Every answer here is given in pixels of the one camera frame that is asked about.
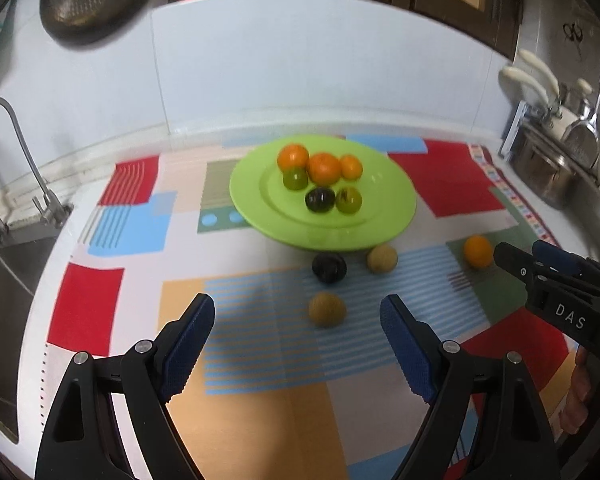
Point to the thin gooseneck faucet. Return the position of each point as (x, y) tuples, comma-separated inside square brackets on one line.
[(47, 207)]

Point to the green plum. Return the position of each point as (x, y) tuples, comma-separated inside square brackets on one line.
[(349, 200), (295, 180)]

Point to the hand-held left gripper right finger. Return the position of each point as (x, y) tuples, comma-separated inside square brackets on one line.
[(407, 355)]

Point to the black scissors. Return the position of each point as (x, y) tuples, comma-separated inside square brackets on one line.
[(572, 32)]

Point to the small orange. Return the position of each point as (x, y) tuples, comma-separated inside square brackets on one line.
[(478, 251), (293, 156), (352, 167)]

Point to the green plate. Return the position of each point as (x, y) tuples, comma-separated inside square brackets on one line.
[(280, 210)]

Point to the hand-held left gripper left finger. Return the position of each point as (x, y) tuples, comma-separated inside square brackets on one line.
[(190, 350)]

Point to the dark brown cabinet door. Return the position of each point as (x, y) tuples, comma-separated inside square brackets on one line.
[(500, 20)]

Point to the large steel pot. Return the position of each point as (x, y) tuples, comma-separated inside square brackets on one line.
[(545, 175)]

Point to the white plastic rack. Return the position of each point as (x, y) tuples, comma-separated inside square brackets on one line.
[(510, 135)]

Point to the steel skimmer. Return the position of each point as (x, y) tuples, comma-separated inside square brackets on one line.
[(582, 142)]

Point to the dark purple plum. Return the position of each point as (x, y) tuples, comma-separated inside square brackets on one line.
[(320, 199), (329, 268)]

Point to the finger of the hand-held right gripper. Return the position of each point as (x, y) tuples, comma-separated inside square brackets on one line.
[(517, 265), (557, 256)]

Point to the colourful patterned tablecloth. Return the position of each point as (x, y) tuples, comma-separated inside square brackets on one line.
[(260, 410)]

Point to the steel sink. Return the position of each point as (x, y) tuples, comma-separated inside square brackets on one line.
[(10, 285)]

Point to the person's right hand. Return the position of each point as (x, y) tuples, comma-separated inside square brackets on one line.
[(577, 390)]

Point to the large orange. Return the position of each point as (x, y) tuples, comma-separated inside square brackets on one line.
[(324, 168)]

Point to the tan round fruit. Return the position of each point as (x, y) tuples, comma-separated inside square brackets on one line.
[(327, 310), (382, 259)]

